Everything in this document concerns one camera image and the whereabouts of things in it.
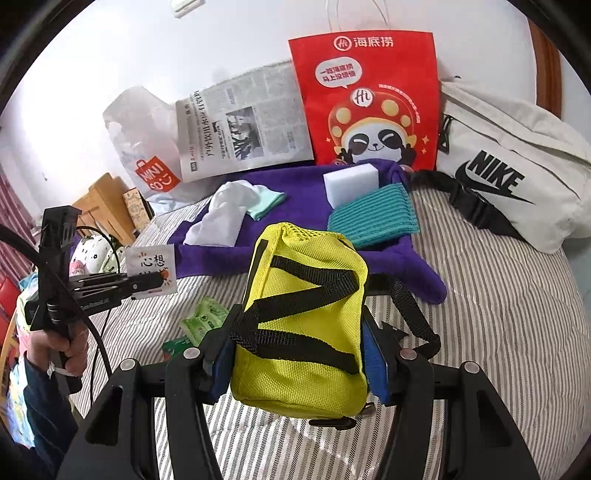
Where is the folded newspaper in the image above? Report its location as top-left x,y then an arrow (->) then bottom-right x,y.
175,61 -> 314,182

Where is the white Miniso plastic bag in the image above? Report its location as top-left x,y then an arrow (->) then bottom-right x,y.
103,87 -> 208,204

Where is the wooden side table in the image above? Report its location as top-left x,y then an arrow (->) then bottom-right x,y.
73,173 -> 141,246

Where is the white cloth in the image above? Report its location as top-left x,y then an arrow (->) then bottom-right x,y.
183,180 -> 287,247

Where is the strawberry snack packet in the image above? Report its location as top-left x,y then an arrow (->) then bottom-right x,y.
125,244 -> 177,300

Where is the purple towel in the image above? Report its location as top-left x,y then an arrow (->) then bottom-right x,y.
168,165 -> 447,305

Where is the white sponge block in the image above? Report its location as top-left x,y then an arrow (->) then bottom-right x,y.
324,164 -> 380,209

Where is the green tissue pack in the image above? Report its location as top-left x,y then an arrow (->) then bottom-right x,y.
180,296 -> 229,347

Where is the dark blue sleeve forearm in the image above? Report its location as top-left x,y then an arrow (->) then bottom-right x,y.
19,359 -> 78,479

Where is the left hand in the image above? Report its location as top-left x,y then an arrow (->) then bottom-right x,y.
26,322 -> 88,377

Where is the teal ribbed cloth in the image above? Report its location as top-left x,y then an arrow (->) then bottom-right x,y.
328,183 -> 420,249

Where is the red panda paper bag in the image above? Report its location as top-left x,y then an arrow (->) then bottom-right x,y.
290,30 -> 440,171

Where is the striped bed cover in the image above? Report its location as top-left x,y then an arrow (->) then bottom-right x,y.
102,188 -> 590,479

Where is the white Nike waist bag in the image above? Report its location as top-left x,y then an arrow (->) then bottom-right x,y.
412,80 -> 590,254

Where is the yellow mesh pouch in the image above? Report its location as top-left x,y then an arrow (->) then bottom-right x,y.
229,221 -> 442,430

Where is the patterned book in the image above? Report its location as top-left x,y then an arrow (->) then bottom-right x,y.
122,188 -> 154,232

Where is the green card packet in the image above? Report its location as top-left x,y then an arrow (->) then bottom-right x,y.
161,335 -> 193,361

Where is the black cable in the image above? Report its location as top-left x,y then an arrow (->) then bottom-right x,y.
0,223 -> 123,393

